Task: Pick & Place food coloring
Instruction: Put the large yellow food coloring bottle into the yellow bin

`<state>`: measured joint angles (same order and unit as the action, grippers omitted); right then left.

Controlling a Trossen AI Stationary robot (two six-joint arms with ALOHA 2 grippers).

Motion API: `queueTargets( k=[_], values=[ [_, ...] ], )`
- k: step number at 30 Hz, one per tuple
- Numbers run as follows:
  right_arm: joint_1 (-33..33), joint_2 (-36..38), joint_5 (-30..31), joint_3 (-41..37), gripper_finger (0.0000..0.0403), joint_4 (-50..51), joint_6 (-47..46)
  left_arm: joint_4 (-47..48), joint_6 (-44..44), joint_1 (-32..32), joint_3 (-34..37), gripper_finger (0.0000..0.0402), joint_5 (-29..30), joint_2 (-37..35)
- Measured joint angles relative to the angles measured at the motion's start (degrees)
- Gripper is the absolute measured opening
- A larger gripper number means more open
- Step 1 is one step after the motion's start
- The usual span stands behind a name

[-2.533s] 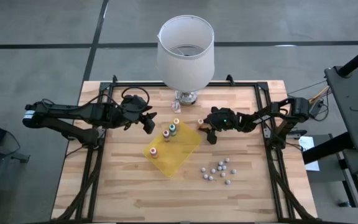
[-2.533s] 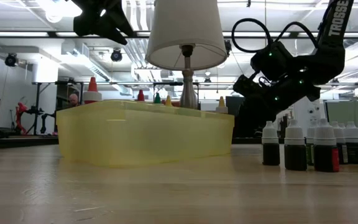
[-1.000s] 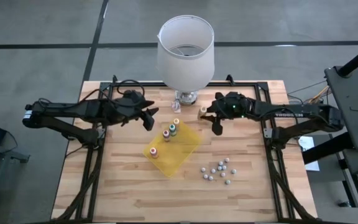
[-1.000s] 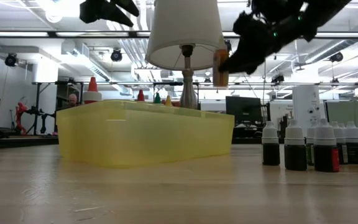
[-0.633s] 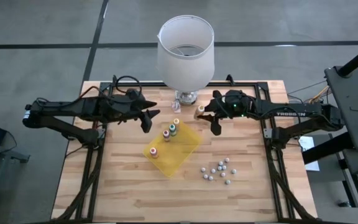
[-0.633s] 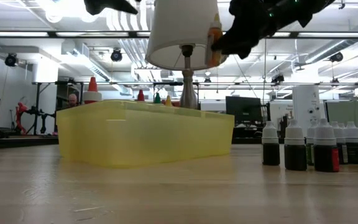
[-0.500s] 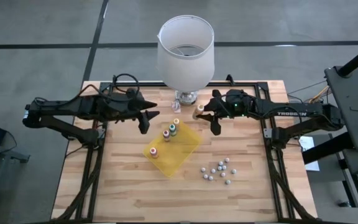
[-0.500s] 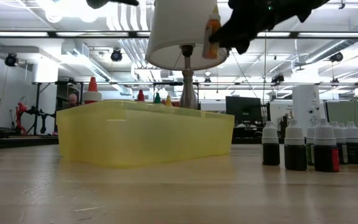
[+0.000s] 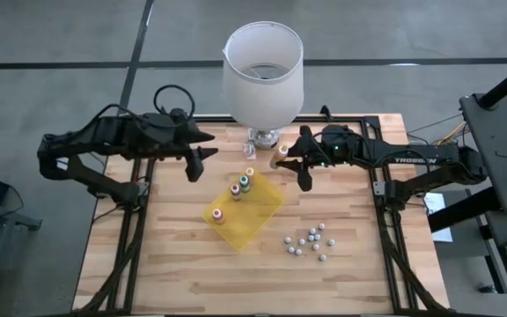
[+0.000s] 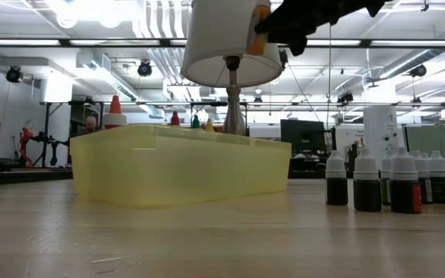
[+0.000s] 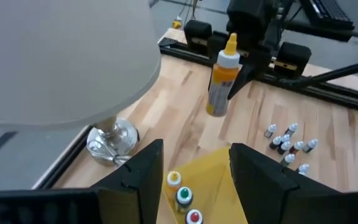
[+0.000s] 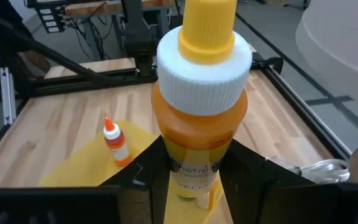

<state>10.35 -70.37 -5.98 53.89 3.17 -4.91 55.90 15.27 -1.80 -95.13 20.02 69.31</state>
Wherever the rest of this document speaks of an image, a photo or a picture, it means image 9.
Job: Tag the white paper sheet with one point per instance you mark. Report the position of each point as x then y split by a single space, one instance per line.
436 204

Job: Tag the black diagonal pole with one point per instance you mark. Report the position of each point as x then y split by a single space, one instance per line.
506 83

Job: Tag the black metal table frame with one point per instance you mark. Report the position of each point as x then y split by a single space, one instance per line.
359 119

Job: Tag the small dropper bottle blue label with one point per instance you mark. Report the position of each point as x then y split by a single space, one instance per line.
310 238

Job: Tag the white shade table lamp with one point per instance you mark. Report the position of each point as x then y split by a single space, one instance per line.
262 97

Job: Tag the orange food coloring bottle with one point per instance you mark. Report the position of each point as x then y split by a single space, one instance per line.
280 155

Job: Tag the black stand leg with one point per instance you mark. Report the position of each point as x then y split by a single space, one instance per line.
456 215

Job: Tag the green cap food coloring bottle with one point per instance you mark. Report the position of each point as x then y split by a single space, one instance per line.
244 180

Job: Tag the small dropper bottle green label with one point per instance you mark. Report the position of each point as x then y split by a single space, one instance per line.
302 241

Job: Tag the small clear plastic tag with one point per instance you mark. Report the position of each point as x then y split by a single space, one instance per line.
249 152

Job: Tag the yellow cap food coloring bottle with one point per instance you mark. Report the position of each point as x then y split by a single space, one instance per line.
249 171

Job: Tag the yellow translucent plastic bin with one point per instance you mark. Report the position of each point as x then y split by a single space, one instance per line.
253 211

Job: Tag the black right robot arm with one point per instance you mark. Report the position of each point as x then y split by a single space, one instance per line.
412 156

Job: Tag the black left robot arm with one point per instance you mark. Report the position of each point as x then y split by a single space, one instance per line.
104 136

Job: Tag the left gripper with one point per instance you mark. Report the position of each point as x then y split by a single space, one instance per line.
178 136

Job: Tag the grey equipment cart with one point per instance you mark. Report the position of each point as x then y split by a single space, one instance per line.
20 222

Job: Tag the grey side table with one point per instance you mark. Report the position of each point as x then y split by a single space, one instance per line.
500 141

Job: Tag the dark red food coloring bottle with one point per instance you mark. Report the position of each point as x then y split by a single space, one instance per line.
235 189

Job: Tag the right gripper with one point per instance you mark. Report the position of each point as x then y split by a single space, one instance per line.
319 154

